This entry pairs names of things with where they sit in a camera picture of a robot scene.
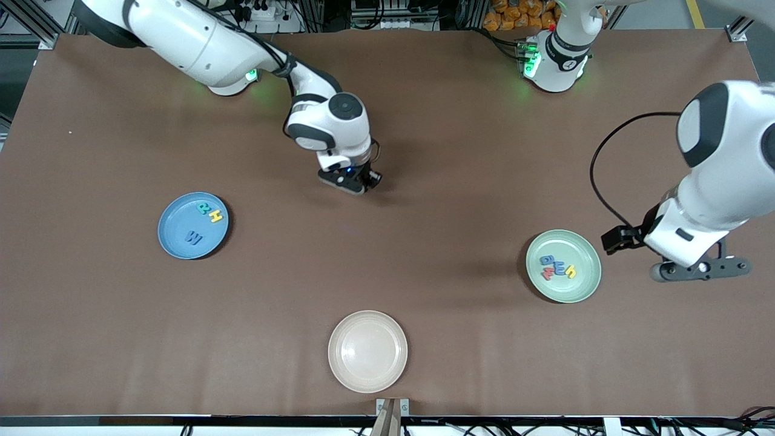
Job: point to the teal foam letter R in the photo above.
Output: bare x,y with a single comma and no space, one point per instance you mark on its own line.
204,208

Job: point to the blue plate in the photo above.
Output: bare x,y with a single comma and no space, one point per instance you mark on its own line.
175,224

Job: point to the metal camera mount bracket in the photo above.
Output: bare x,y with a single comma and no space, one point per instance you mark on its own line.
392,418

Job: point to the yellow lowercase foam letter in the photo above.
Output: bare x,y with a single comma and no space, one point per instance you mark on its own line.
570,272

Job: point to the white power strip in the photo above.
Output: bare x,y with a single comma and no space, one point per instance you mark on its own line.
263,12

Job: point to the orange packet pile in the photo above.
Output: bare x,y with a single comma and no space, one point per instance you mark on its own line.
514,15

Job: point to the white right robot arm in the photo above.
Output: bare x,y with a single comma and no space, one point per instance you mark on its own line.
200,42

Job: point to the brown table cover sheet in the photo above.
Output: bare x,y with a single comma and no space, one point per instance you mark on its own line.
424,339

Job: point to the black table edge strip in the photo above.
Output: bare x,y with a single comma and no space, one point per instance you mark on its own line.
181,420

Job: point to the blue foam letter m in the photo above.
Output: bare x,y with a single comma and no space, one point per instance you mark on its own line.
559,265

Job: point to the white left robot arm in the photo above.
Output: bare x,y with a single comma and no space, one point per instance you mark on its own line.
726,181

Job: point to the yellow foam letter H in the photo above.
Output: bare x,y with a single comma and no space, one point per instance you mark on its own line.
216,216

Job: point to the blue foam letter W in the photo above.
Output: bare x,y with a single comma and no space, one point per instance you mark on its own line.
194,237

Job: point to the black equipment rack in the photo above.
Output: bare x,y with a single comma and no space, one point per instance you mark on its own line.
393,15

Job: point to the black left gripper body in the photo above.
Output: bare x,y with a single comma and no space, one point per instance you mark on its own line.
645,232

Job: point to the green plate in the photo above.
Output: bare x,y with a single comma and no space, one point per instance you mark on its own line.
581,290

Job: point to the aluminium frame profile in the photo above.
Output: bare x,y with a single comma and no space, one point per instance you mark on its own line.
48,41
737,34

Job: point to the beige plate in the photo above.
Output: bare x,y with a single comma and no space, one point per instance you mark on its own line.
367,351

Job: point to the red foam letter w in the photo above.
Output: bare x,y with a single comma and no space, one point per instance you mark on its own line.
547,274

